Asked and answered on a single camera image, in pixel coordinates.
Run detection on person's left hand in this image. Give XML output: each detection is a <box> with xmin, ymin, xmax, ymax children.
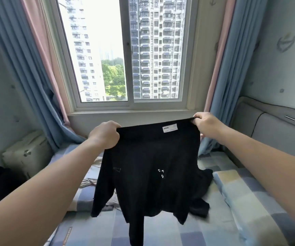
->
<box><xmin>88</xmin><ymin>121</ymin><xmax>122</xmax><ymax>150</ymax></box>

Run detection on person's left forearm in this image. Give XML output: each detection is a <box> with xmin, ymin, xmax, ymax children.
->
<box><xmin>0</xmin><ymin>137</ymin><xmax>105</xmax><ymax>246</ymax></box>

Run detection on green trees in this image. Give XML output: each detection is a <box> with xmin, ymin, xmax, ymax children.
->
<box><xmin>101</xmin><ymin>57</ymin><xmax>127</xmax><ymax>98</ymax></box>

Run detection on grey crumpled cloth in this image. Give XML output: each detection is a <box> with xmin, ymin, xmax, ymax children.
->
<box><xmin>79</xmin><ymin>178</ymin><xmax>98</xmax><ymax>189</ymax></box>

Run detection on person's right hand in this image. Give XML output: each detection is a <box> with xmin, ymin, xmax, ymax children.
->
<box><xmin>192</xmin><ymin>112</ymin><xmax>228</xmax><ymax>145</ymax></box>

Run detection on pink curtain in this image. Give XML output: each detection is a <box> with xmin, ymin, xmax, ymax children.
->
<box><xmin>203</xmin><ymin>0</ymin><xmax>238</xmax><ymax>113</ymax></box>
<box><xmin>19</xmin><ymin>0</ymin><xmax>73</xmax><ymax>129</ymax></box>

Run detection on person's right forearm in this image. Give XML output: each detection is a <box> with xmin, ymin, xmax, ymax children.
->
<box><xmin>215</xmin><ymin>126</ymin><xmax>295</xmax><ymax>235</ymax></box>

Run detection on white high-rise building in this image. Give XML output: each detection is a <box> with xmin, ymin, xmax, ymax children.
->
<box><xmin>57</xmin><ymin>0</ymin><xmax>107</xmax><ymax>102</ymax></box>

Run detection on checkered pillow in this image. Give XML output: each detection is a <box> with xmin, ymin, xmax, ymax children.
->
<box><xmin>212</xmin><ymin>169</ymin><xmax>295</xmax><ymax>246</ymax></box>

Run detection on black garment with white label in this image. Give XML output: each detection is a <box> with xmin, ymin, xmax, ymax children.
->
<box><xmin>91</xmin><ymin>117</ymin><xmax>214</xmax><ymax>246</ymax></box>

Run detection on grey padded headboard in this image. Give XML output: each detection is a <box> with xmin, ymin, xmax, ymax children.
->
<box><xmin>224</xmin><ymin>96</ymin><xmax>295</xmax><ymax>177</ymax></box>

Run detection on cream suitcase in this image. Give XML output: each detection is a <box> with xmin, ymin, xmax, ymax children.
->
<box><xmin>2</xmin><ymin>130</ymin><xmax>54</xmax><ymax>180</ymax></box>

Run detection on black bag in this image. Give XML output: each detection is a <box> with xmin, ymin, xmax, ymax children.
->
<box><xmin>0</xmin><ymin>166</ymin><xmax>23</xmax><ymax>203</ymax></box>

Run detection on grey high-rise building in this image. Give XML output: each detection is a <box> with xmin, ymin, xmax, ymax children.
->
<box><xmin>128</xmin><ymin>0</ymin><xmax>187</xmax><ymax>100</ymax></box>

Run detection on blue curtain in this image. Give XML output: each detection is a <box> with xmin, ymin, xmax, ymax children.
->
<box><xmin>198</xmin><ymin>0</ymin><xmax>270</xmax><ymax>157</ymax></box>
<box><xmin>0</xmin><ymin>0</ymin><xmax>87</xmax><ymax>152</ymax></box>

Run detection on white framed sliding window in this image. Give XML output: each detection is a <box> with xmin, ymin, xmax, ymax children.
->
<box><xmin>49</xmin><ymin>0</ymin><xmax>199</xmax><ymax>116</ymax></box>

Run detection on checkered bed sheet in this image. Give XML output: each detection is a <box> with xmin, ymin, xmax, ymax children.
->
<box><xmin>44</xmin><ymin>143</ymin><xmax>295</xmax><ymax>246</ymax></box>

